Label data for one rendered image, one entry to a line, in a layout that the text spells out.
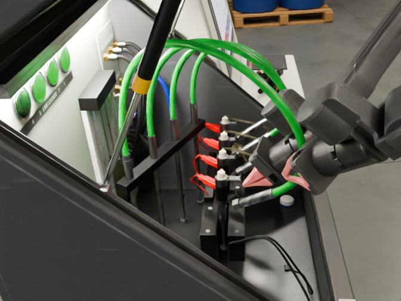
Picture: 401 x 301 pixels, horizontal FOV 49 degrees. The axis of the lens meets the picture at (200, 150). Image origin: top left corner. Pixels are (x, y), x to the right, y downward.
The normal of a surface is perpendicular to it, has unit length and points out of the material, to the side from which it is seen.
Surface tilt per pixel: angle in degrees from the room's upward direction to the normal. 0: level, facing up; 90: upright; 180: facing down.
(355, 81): 63
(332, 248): 0
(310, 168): 49
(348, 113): 101
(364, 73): 54
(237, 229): 0
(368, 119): 41
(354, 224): 0
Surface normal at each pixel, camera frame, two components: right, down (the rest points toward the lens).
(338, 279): -0.06, -0.84
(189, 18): -0.08, 0.54
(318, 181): 0.39, -0.24
